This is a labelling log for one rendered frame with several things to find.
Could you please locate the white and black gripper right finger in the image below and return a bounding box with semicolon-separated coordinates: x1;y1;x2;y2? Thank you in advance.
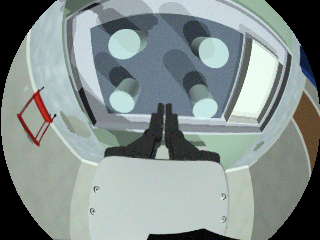
164;103;220;163

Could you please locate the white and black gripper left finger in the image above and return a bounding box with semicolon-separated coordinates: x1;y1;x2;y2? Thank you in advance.
104;103;164;159

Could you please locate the clear glass jar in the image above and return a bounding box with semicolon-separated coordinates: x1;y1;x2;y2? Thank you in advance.
191;37;229;68
108;29;147;59
188;84;218;119
110;78;141;113

